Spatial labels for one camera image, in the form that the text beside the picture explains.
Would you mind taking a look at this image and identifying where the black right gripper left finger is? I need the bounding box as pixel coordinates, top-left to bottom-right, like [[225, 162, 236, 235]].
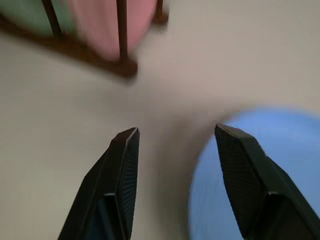
[[57, 127, 140, 240]]

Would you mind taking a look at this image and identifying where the wooden dish rack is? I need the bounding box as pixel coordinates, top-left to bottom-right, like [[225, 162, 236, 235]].
[[0, 0, 169, 80]]

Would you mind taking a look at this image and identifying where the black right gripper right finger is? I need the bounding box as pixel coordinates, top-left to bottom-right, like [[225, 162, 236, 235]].
[[214, 122, 320, 240]]

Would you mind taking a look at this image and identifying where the blue plate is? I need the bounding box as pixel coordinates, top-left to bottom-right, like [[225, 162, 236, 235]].
[[187, 107, 320, 240]]

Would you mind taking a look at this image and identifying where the green plate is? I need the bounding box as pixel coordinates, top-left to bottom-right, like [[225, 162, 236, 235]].
[[0, 0, 76, 38]]

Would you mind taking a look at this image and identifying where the pink plate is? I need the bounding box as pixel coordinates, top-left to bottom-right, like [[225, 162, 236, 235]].
[[66, 0, 161, 62]]

